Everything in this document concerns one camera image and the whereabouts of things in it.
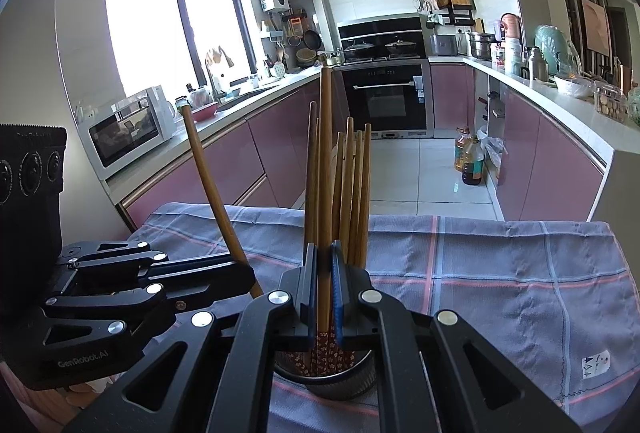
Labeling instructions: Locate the black mesh utensil holder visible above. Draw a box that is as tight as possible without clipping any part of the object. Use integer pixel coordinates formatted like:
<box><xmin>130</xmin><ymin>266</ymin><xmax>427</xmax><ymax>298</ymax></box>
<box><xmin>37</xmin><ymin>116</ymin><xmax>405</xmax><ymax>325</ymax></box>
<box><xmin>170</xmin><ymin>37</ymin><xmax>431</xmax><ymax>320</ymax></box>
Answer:
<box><xmin>274</xmin><ymin>351</ymin><xmax>376</xmax><ymax>401</ymax></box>

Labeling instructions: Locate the bamboo chopstick red end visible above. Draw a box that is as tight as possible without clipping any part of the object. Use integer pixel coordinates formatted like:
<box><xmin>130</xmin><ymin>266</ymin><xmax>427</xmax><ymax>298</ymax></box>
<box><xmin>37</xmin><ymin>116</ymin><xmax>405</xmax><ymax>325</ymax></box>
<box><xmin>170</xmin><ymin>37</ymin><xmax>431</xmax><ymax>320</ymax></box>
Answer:
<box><xmin>314</xmin><ymin>66</ymin><xmax>333</xmax><ymax>375</ymax></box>
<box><xmin>356</xmin><ymin>123</ymin><xmax>372</xmax><ymax>268</ymax></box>
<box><xmin>305</xmin><ymin>101</ymin><xmax>318</xmax><ymax>245</ymax></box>
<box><xmin>332</xmin><ymin>132</ymin><xmax>345</xmax><ymax>241</ymax></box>
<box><xmin>340</xmin><ymin>117</ymin><xmax>354</xmax><ymax>261</ymax></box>
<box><xmin>177</xmin><ymin>100</ymin><xmax>248</xmax><ymax>265</ymax></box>
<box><xmin>312</xmin><ymin>117</ymin><xmax>320</xmax><ymax>248</ymax></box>
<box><xmin>347</xmin><ymin>131</ymin><xmax>363</xmax><ymax>265</ymax></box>

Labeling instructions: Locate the left hand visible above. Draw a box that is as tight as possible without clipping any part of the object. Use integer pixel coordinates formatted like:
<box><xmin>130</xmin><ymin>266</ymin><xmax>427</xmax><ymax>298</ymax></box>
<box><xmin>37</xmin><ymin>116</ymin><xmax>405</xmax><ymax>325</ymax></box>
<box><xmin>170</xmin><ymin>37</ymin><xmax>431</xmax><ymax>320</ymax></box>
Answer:
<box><xmin>17</xmin><ymin>375</ymin><xmax>119</xmax><ymax>432</ymax></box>

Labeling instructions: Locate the white microwave oven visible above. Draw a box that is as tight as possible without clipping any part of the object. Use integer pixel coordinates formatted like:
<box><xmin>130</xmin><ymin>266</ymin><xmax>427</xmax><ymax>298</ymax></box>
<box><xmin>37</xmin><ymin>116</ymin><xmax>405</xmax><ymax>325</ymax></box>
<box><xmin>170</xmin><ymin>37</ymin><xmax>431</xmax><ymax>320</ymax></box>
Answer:
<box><xmin>78</xmin><ymin>86</ymin><xmax>177</xmax><ymax>181</ymax></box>

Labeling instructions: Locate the blue plaid tablecloth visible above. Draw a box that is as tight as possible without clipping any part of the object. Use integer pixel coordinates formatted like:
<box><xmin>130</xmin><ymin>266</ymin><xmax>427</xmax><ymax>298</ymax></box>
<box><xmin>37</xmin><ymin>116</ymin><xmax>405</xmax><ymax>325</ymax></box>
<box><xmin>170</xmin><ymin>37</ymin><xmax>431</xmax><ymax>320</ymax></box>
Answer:
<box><xmin>128</xmin><ymin>202</ymin><xmax>639</xmax><ymax>432</ymax></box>

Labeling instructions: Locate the pink bowl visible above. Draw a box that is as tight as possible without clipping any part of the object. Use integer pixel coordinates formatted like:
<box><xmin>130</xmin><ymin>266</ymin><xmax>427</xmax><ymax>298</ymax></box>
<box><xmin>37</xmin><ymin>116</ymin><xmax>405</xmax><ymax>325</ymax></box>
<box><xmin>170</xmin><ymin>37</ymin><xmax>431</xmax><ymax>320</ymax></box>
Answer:
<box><xmin>192</xmin><ymin>103</ymin><xmax>218</xmax><ymax>122</ymax></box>

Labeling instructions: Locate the cooking oil bottle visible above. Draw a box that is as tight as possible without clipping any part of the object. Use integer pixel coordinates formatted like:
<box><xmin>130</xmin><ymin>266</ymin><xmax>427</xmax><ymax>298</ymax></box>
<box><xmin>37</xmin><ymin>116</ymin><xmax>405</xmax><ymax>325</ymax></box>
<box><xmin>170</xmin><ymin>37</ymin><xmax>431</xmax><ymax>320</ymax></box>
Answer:
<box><xmin>454</xmin><ymin>128</ymin><xmax>485</xmax><ymax>186</ymax></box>

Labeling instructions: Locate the black built-in oven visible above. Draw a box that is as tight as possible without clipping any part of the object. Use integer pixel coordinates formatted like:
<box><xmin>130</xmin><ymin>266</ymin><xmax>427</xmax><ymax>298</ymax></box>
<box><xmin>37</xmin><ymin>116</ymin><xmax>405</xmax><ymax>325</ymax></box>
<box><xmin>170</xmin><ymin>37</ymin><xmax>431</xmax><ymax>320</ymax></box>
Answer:
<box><xmin>338</xmin><ymin>58</ymin><xmax>435</xmax><ymax>138</ymax></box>

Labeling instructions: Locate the steel stock pot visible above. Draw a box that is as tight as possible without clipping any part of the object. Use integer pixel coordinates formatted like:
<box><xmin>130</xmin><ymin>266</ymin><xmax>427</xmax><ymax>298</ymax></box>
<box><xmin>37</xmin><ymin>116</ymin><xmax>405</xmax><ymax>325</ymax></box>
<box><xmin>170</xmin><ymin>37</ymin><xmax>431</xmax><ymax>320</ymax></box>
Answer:
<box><xmin>465</xmin><ymin>31</ymin><xmax>496</xmax><ymax>60</ymax></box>

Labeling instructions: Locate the black range hood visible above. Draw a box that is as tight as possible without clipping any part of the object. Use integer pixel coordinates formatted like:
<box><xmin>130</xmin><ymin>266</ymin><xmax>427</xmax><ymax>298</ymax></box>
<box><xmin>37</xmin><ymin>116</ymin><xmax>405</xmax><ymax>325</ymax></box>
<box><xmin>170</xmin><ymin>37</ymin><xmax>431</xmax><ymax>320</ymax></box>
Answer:
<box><xmin>337</xmin><ymin>14</ymin><xmax>426</xmax><ymax>62</ymax></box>

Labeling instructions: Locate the black camera box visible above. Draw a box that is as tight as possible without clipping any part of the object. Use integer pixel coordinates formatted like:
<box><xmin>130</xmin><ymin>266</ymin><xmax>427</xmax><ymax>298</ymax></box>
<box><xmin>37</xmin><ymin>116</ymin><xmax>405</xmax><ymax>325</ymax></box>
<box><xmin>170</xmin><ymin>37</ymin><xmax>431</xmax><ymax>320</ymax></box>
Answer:
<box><xmin>1</xmin><ymin>123</ymin><xmax>67</xmax><ymax>311</ymax></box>

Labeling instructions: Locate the black wall shelf rack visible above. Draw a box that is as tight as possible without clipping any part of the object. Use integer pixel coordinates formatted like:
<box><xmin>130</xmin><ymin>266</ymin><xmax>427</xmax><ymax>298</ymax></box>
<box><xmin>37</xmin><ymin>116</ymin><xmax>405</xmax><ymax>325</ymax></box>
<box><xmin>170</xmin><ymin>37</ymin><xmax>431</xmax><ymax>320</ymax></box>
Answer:
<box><xmin>413</xmin><ymin>0</ymin><xmax>475</xmax><ymax>29</ymax></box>

